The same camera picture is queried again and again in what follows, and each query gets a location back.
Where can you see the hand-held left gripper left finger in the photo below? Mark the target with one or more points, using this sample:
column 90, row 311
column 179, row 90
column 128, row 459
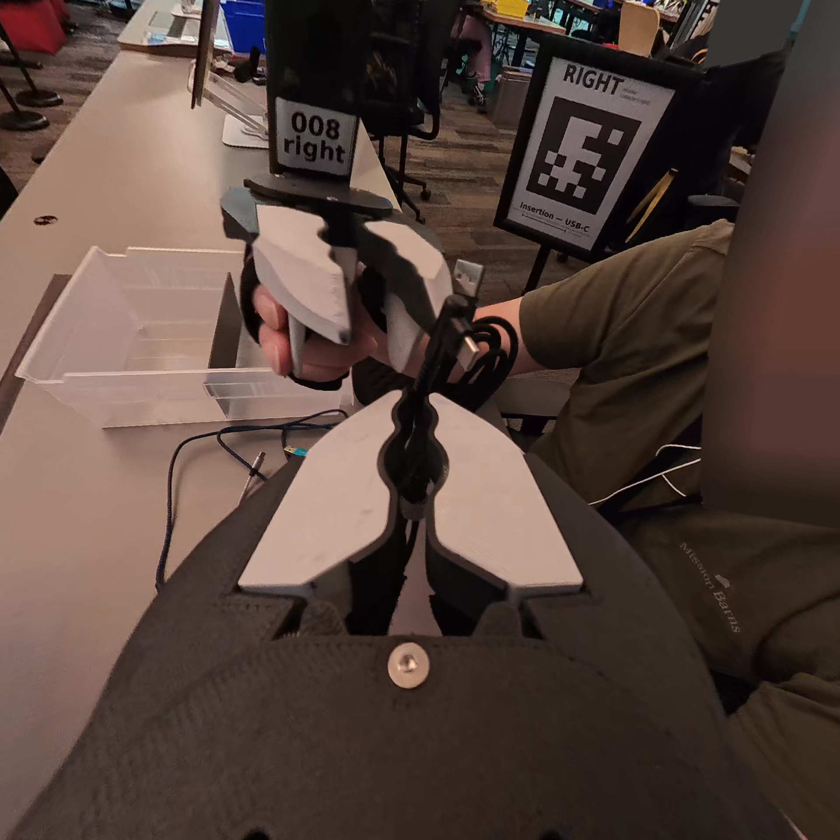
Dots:
column 328, row 505

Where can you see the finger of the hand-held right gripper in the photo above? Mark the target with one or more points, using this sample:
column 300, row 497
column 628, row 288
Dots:
column 413, row 256
column 295, row 269

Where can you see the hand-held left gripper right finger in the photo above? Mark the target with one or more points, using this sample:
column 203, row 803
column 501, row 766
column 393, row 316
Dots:
column 499, row 512

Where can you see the clear plastic bin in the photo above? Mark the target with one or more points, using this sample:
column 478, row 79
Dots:
column 131, row 328

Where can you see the person's right hand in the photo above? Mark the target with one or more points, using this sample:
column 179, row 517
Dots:
column 321, row 358

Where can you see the blue plastic bin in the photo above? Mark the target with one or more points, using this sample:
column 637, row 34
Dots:
column 246, row 26

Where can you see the black office chair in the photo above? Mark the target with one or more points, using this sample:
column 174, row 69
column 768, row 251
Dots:
column 400, row 79

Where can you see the white tablet stand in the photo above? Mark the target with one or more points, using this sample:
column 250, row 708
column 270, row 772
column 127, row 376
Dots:
column 243, row 134

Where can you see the black framed marker sign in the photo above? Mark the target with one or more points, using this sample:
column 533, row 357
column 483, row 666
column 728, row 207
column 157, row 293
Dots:
column 590, row 157

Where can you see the person's olive shirt torso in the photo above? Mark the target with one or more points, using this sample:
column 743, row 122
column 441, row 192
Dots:
column 623, row 328

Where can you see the black floor stand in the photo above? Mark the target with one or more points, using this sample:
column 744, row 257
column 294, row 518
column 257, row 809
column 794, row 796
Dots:
column 23, row 121
column 39, row 98

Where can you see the light wooden chair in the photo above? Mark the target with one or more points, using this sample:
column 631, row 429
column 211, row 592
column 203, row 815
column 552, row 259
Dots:
column 638, row 29

